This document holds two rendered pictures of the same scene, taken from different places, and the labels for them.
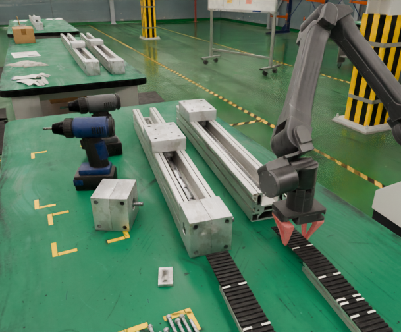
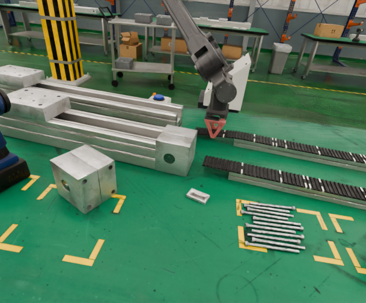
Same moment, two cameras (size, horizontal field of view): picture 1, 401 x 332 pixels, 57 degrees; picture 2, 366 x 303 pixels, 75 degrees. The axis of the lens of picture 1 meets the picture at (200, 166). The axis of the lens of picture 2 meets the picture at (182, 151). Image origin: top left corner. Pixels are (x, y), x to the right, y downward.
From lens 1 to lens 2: 0.66 m
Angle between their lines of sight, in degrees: 53
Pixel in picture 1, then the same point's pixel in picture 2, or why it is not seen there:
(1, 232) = not seen: outside the picture
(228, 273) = (228, 165)
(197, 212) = (178, 139)
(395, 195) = not seen: hidden behind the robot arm
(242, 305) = (261, 172)
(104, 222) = (94, 199)
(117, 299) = (201, 234)
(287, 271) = (230, 149)
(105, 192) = (80, 167)
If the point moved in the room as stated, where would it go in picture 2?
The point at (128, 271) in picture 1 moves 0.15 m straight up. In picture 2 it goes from (170, 214) to (175, 158)
